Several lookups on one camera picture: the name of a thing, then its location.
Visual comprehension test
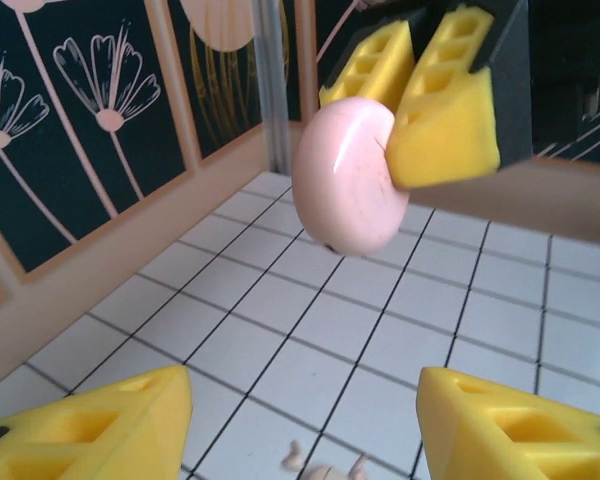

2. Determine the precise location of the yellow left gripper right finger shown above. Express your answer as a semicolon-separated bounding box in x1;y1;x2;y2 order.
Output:
416;366;600;480

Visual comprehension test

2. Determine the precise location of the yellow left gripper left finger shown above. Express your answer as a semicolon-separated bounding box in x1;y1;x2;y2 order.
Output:
0;364;194;480

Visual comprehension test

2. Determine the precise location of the pink earbud charging case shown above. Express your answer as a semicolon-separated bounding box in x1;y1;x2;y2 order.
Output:
292;97;411;260

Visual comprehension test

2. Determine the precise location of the beige wireless earbud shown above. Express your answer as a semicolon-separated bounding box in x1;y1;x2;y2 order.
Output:
281;439;350;480

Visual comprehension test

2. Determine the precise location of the aluminium frame post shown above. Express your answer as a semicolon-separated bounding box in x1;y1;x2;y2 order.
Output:
253;0;302;175

